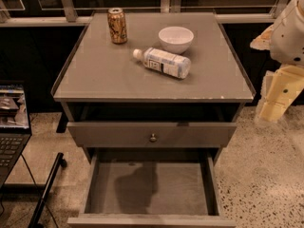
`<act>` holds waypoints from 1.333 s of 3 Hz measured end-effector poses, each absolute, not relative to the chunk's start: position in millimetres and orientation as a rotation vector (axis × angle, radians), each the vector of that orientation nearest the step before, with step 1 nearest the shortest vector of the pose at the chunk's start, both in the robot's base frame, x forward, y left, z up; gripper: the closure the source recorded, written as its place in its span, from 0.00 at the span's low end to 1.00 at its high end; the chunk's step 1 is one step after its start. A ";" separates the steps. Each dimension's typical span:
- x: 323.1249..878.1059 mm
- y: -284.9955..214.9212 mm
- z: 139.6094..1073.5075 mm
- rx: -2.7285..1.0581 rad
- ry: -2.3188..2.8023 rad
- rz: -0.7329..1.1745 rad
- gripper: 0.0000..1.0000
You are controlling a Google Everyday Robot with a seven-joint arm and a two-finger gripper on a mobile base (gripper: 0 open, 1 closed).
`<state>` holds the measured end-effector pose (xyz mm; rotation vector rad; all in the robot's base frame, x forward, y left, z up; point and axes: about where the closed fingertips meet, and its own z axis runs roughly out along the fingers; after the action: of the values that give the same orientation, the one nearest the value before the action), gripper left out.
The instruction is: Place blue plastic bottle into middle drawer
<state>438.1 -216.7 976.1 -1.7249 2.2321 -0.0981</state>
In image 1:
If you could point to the open black laptop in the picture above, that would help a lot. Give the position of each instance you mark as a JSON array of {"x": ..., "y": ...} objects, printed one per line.
[{"x": 15, "y": 129}]

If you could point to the black metal stand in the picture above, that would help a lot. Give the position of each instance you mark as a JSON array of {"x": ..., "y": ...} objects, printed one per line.
[{"x": 40, "y": 190}]

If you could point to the brass round drawer knob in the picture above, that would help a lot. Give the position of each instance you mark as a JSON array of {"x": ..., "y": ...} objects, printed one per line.
[{"x": 153, "y": 138}]

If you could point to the metal window railing frame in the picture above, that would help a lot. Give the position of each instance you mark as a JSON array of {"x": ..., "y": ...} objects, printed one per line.
[{"x": 50, "y": 12}]

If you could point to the grey open middle drawer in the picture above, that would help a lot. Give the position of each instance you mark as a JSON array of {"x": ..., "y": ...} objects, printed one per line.
[{"x": 151, "y": 188}]

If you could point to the blue labelled plastic bottle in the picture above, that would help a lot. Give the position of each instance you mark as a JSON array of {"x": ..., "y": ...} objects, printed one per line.
[{"x": 164, "y": 62}]

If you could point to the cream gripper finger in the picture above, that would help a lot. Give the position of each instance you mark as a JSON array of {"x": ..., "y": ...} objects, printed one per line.
[
  {"x": 262, "y": 42},
  {"x": 279, "y": 90}
]

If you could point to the gold patterned drink can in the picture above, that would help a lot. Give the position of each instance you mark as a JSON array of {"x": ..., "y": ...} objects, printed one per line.
[{"x": 117, "y": 25}]

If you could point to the grey top drawer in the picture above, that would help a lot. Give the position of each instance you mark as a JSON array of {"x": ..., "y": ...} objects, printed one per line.
[{"x": 131, "y": 125}]

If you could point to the white ceramic bowl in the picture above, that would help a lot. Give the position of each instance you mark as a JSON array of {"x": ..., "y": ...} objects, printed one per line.
[{"x": 176, "y": 39}]

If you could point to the grey wooden drawer cabinet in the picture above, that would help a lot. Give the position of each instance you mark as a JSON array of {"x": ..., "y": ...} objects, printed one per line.
[{"x": 100, "y": 72}]

